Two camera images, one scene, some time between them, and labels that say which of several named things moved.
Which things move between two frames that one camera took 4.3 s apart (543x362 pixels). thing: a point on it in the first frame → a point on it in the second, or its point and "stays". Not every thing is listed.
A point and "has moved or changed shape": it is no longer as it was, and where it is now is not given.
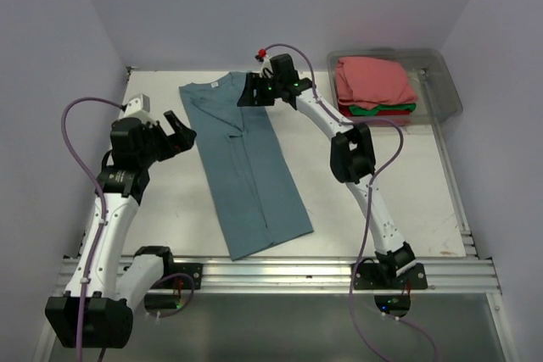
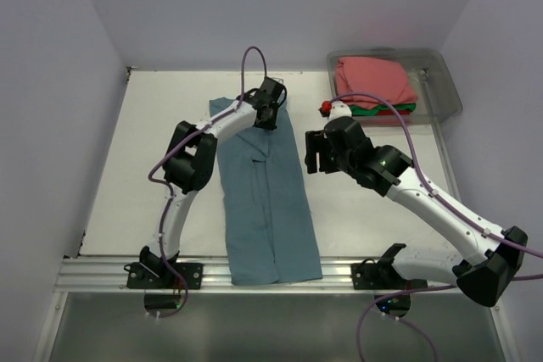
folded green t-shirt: [361, 111] stays
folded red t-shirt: [345, 111] stays
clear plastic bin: [428, 75] stays
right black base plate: [373, 276] stays
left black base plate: [193, 270] stays
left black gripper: [173, 144] → [271, 124]
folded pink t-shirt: [368, 82] stays
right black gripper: [253, 82] → [316, 142]
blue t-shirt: [244, 167] has moved or changed shape
